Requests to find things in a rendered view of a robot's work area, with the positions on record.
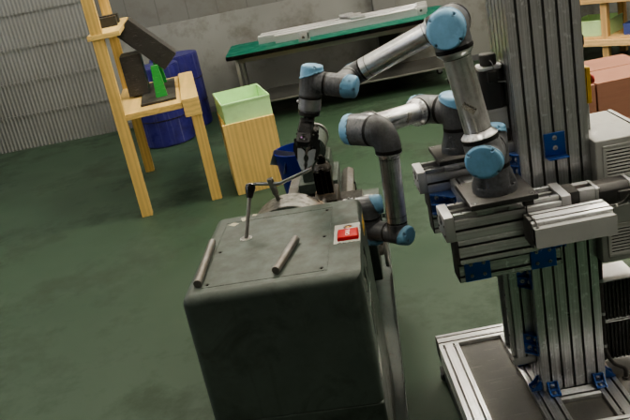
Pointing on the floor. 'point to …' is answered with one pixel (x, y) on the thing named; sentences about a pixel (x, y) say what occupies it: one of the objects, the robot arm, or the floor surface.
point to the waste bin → (285, 158)
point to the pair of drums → (177, 121)
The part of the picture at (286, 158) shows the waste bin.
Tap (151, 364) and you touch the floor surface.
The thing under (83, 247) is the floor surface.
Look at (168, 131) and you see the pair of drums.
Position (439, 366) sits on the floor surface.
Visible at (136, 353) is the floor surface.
